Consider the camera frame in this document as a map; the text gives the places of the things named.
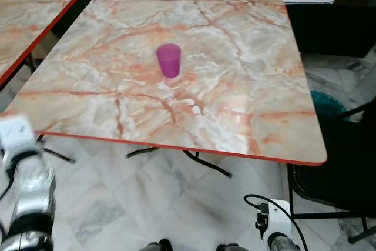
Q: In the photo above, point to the black robot left leg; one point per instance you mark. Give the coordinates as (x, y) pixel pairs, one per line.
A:
(157, 246)

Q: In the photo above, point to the black metal-frame chair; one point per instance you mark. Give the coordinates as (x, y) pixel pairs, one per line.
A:
(338, 157)

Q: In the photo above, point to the black robot right leg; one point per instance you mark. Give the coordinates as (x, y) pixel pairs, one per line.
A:
(231, 247)

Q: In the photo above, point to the purple plastic cup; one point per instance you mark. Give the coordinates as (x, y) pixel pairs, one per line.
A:
(168, 62)

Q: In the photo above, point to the black cabinet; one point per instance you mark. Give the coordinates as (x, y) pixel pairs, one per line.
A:
(329, 27)

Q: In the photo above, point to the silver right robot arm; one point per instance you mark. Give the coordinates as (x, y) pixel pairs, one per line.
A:
(284, 244)

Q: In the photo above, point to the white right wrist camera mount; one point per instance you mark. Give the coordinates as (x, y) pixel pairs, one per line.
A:
(278, 218)

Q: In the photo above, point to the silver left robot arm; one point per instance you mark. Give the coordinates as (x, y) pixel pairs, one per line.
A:
(32, 186)

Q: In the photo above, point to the black robot leg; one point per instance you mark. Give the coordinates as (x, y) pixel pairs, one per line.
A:
(231, 247)
(157, 246)

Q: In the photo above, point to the teal waste bin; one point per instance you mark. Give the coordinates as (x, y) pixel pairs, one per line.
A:
(326, 104)

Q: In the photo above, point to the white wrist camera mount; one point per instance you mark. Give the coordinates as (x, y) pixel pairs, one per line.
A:
(17, 136)
(278, 218)

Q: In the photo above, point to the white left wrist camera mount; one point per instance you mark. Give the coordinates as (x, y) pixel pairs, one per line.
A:
(17, 136)

